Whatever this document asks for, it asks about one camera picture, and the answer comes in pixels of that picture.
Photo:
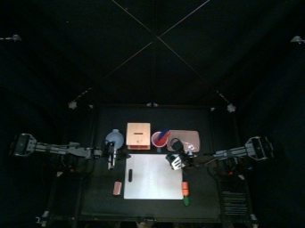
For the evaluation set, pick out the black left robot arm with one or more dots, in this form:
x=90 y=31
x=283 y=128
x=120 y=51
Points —
x=52 y=148

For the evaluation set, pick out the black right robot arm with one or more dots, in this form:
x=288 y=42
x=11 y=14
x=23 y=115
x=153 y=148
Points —
x=239 y=152

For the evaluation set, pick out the white cutting board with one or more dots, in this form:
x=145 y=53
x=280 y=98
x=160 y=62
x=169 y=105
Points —
x=155 y=178

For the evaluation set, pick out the brown wooden plate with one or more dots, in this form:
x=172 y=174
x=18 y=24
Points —
x=189 y=135

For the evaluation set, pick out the pale grey-blue bowl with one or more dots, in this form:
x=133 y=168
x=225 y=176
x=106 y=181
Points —
x=116 y=136

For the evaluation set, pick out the red plastic cup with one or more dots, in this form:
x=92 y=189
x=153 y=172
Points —
x=159 y=142

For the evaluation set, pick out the orange toy carrot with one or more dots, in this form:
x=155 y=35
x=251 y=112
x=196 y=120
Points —
x=185 y=188

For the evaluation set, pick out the wooden box with red face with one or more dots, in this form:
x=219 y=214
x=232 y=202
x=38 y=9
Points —
x=138 y=132

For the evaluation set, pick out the white text label sticker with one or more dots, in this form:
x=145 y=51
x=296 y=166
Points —
x=235 y=205

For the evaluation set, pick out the grey pole base bracket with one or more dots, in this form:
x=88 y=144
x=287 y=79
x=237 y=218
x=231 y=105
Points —
x=152 y=104

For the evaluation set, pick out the grey frame corner bracket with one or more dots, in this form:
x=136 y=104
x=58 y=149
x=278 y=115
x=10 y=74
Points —
x=298 y=39
x=14 y=38

